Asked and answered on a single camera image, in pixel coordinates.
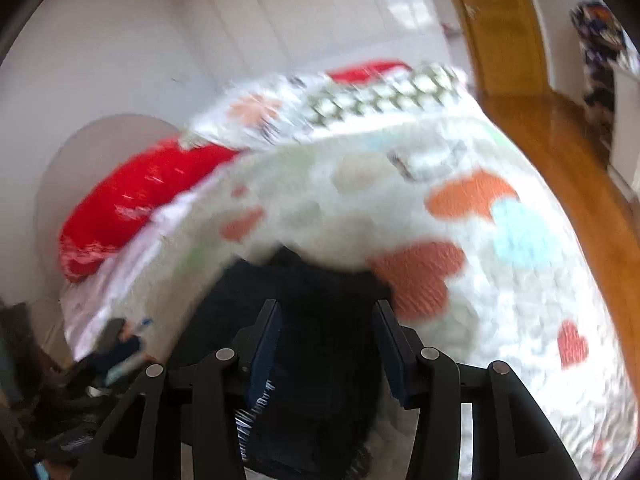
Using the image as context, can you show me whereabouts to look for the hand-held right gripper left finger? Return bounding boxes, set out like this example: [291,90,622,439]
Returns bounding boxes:
[74,298,282,480]

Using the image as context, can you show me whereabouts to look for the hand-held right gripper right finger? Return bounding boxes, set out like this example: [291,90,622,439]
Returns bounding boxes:
[371,299,584,480]

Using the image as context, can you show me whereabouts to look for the black pants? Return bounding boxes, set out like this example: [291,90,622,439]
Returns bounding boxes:
[169,246,397,479]

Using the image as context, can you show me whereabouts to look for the heart print quilt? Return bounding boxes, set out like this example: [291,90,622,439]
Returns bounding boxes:
[64,105,632,480]

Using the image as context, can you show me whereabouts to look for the white blanket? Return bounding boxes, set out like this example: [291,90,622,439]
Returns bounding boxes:
[59,191,201,356]

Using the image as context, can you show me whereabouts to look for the red pillow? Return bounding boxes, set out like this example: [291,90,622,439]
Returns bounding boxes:
[327,60,413,84]
[58,141,242,284]

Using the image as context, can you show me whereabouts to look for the dark blurred clutter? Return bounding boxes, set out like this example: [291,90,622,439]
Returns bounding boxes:
[0,301,157,480]

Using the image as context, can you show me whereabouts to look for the floral pillow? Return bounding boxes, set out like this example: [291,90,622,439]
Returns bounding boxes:
[181,72,331,152]

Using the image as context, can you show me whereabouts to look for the green patterned pillow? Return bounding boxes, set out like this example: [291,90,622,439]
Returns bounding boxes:
[305,62,471,128]

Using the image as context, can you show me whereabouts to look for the white bed headboard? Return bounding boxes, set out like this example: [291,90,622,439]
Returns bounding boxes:
[32,112,177,288]

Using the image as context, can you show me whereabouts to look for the white low cabinet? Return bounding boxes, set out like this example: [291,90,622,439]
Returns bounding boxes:
[606,52,640,188]

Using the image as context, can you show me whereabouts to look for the glossy white wardrobe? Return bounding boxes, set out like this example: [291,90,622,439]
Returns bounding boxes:
[172,0,472,103]

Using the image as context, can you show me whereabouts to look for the wooden door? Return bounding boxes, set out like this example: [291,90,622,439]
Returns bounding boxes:
[437,0,552,100]

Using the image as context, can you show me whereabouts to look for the dark patterned hanging cloth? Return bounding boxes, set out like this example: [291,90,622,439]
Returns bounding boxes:
[569,1,633,111]

